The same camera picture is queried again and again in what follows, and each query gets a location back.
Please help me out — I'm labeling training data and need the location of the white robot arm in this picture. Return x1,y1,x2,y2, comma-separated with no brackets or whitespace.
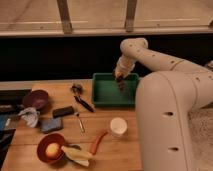
115,38,213,171

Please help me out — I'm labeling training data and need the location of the blue sponge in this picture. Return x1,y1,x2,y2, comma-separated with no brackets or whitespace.
41,118,63,134

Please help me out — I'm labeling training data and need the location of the dark red grape bunch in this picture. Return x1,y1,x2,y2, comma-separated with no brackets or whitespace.
116,76,125,91

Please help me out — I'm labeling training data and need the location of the yellow round fruit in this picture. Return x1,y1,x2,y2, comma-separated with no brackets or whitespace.
45,143,60,159

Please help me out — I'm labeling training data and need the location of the dark purple bowl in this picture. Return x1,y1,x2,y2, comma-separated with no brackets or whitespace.
22,90,49,110

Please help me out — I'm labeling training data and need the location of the black rectangular block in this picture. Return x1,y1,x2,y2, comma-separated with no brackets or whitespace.
52,106,74,118

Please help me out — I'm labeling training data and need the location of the crumpled white cloth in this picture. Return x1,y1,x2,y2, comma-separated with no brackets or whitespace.
19,107,40,128

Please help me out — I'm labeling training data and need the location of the orange carrot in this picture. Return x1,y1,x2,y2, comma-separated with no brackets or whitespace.
89,130,108,155

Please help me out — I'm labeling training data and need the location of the orange bowl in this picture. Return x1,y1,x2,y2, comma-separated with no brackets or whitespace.
37,133,66,164

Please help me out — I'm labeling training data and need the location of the white paper cup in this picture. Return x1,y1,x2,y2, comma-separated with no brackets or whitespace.
110,117,128,138

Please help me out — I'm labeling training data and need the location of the green plastic tray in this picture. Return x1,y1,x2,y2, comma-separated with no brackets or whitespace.
92,73,139,107

